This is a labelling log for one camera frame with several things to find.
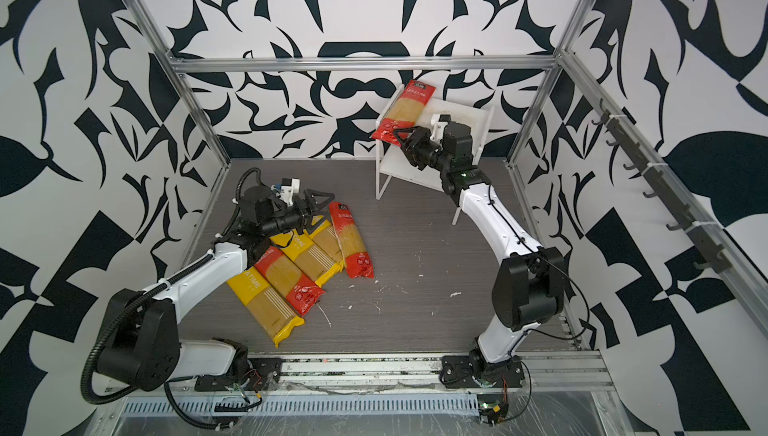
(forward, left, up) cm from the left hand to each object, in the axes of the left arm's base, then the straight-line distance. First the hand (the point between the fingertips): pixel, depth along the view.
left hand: (334, 198), depth 78 cm
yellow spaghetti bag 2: (-5, +10, -22) cm, 25 cm away
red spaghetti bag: (+22, -19, +10) cm, 31 cm away
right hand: (+11, -16, +13) cm, 23 cm away
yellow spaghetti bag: (-3, +5, -22) cm, 23 cm away
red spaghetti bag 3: (-15, +11, -21) cm, 29 cm away
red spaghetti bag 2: (-9, -5, -19) cm, 22 cm away
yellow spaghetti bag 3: (-19, +21, -22) cm, 36 cm away
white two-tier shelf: (+22, -17, -9) cm, 29 cm away
